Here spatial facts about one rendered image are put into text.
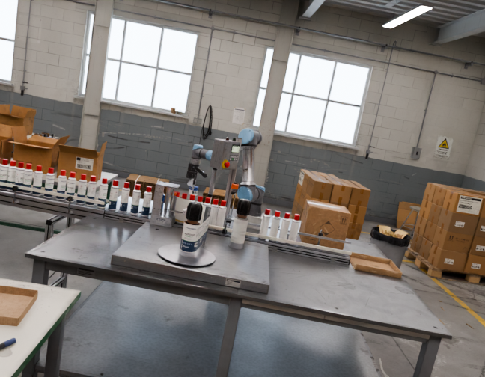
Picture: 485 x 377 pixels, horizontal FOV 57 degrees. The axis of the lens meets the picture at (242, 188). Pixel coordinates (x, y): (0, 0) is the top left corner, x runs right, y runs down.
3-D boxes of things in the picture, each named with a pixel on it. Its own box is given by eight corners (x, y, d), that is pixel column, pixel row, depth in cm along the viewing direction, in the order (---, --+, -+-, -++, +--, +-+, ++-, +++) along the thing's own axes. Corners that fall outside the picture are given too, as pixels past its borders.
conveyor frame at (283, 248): (102, 218, 294) (103, 211, 293) (108, 214, 305) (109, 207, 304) (349, 265, 292) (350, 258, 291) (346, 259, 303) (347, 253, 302)
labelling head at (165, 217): (149, 223, 283) (155, 184, 278) (154, 218, 296) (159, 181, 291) (171, 227, 283) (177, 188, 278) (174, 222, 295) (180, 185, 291)
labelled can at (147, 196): (140, 216, 296) (144, 186, 292) (141, 214, 301) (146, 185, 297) (147, 218, 296) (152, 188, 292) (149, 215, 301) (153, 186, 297)
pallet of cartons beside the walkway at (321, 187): (358, 251, 636) (373, 191, 620) (301, 241, 629) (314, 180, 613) (336, 228, 754) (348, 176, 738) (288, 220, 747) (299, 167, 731)
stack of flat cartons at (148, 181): (122, 199, 681) (125, 179, 675) (127, 191, 733) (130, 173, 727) (165, 206, 689) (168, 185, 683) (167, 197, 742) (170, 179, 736)
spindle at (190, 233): (177, 255, 234) (185, 203, 229) (180, 250, 243) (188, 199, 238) (194, 258, 234) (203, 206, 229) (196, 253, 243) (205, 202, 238)
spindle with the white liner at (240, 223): (228, 247, 266) (237, 199, 260) (229, 243, 274) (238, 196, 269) (242, 250, 266) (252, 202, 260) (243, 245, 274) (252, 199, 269)
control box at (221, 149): (209, 166, 295) (214, 138, 292) (225, 166, 309) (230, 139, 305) (221, 170, 289) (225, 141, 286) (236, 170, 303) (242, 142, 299)
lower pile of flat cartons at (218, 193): (200, 204, 740) (202, 191, 736) (203, 197, 793) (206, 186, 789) (238, 212, 740) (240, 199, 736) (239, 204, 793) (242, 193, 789)
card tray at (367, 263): (354, 269, 285) (355, 263, 284) (346, 256, 310) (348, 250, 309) (400, 278, 284) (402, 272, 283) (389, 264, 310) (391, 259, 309)
